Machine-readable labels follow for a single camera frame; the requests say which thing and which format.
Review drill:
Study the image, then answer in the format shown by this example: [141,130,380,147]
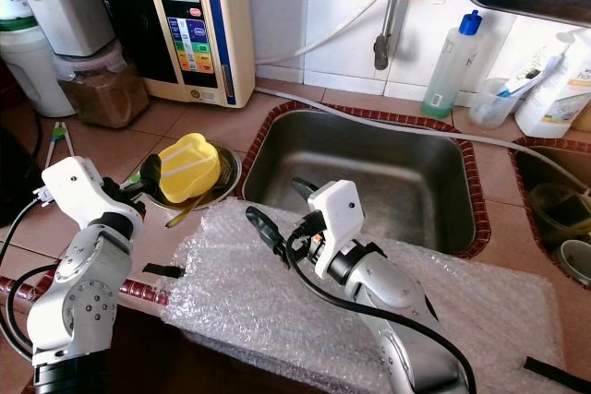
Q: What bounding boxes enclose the white jug green lid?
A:
[0,16,68,120]

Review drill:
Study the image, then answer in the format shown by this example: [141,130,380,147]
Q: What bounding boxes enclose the white detergent bottle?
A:
[514,30,591,139]

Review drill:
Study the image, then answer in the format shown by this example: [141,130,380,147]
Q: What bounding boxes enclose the steel faucet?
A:
[373,0,418,72]

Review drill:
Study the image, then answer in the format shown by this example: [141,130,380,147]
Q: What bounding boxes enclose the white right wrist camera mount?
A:
[307,179,367,281]

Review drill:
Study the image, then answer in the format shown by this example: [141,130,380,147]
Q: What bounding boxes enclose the white tongs green hinge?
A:
[44,121,78,173]

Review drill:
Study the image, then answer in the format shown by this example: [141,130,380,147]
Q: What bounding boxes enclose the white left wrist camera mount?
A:
[34,156,118,231]

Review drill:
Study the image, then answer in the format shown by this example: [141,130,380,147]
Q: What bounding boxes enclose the black tape strip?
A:
[522,356,591,394]
[143,263,187,280]

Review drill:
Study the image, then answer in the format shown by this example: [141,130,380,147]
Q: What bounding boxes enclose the clear jar brown contents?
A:
[53,48,150,130]

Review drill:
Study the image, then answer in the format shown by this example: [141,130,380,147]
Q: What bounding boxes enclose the clear bubble wrap sheet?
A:
[159,197,570,394]

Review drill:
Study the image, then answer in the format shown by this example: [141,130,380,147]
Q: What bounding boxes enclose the white ionizer hose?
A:
[254,0,405,67]

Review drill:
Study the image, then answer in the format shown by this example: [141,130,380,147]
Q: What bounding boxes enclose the clear measuring cup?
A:
[468,76,524,129]

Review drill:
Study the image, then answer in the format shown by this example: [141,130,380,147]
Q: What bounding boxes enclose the yellow plastic cup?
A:
[157,133,223,206]

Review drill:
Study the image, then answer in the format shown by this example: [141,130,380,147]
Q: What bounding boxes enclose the small steel sink basin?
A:
[508,136,591,290]

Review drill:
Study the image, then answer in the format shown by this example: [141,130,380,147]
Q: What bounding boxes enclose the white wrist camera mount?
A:
[307,179,367,281]
[34,156,118,231]

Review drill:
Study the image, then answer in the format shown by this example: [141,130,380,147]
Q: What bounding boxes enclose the white blue brush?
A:
[499,51,566,100]

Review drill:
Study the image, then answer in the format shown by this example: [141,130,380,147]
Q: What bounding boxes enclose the white cup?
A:
[559,239,591,287]

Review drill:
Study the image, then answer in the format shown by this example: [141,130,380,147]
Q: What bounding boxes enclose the steel spoon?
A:
[166,195,210,228]

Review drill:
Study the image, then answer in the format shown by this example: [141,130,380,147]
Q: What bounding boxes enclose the white plastic container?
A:
[37,0,118,58]

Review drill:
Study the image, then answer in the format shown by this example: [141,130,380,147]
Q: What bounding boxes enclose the large steel sink basin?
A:
[240,101,492,259]

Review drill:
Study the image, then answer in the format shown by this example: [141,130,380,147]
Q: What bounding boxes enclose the clear bottle blue cap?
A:
[422,9,485,120]

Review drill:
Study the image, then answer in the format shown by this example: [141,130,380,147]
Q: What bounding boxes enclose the round steel bowl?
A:
[139,140,243,213]

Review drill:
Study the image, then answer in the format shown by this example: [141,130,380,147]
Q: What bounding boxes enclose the beige water ionizer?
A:
[141,0,256,109]

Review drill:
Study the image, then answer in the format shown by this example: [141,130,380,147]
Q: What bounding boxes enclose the black kettle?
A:
[0,140,49,229]

